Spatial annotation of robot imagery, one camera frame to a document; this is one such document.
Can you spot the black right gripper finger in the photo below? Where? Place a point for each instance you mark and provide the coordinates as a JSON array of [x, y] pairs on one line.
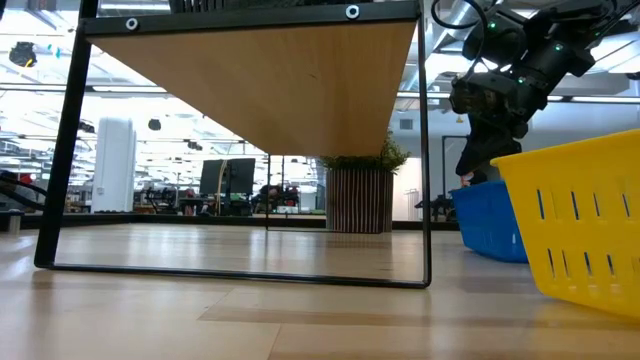
[[505, 142], [472, 155]]

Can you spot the blue plastic basket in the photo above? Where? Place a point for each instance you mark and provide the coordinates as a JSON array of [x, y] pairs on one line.
[[492, 225]]

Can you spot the yellow plastic basket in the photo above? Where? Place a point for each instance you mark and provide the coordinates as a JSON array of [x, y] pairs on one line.
[[585, 225]]

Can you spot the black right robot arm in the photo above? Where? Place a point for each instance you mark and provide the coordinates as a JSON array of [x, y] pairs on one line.
[[550, 45]]

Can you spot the small potted green plant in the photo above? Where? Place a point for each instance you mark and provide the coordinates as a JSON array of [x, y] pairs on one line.
[[360, 200]]

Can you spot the black computer monitor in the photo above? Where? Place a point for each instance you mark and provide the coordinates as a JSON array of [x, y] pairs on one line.
[[240, 175]]

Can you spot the white tall cabinet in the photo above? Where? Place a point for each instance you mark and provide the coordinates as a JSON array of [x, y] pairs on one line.
[[114, 165]]

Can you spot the black ceiling lamp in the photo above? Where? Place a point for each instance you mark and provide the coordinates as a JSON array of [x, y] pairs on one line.
[[22, 54]]

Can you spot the silver ventilation duct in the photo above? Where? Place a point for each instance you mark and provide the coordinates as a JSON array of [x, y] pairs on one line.
[[450, 35]]

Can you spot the wooden shelf with black frame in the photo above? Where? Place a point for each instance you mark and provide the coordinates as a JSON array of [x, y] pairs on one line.
[[280, 90]]

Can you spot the black aluminium table frame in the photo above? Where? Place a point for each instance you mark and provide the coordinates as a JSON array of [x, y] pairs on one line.
[[150, 218]]

